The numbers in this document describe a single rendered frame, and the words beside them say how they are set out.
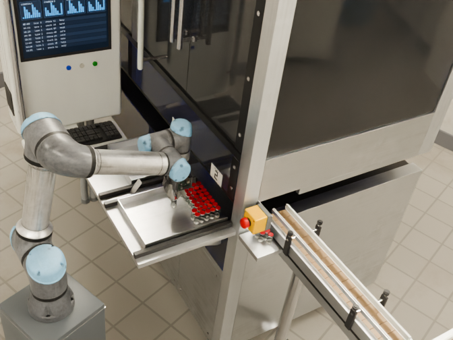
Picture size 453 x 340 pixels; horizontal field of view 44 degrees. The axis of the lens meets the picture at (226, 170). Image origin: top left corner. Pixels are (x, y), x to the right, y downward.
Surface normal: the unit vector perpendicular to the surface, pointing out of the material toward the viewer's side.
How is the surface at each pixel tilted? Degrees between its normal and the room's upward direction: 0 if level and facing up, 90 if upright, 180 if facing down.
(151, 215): 0
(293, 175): 90
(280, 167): 90
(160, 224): 0
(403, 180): 90
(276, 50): 90
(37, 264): 8
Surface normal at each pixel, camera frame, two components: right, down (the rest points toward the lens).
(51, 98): 0.50, 0.58
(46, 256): 0.18, -0.69
